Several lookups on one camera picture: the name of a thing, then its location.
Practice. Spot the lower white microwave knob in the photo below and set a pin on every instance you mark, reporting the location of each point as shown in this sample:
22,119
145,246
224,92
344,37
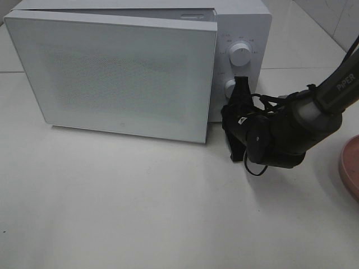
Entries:
228,88

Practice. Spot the pink round plate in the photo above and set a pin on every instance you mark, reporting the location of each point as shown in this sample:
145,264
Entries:
348,166

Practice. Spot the white microwave knob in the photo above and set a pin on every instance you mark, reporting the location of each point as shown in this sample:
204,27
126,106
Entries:
240,53
228,88

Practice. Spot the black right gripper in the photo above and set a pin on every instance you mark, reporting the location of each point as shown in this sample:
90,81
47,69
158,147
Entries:
246,124

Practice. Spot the upper white microwave knob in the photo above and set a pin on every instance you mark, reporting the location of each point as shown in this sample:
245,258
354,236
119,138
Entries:
240,53

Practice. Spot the white microwave oven body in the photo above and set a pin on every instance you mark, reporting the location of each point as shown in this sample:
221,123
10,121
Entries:
236,21

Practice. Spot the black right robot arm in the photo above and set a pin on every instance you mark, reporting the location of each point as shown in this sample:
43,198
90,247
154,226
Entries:
278,131

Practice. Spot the white microwave door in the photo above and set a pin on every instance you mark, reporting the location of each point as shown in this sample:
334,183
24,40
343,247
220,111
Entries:
133,75

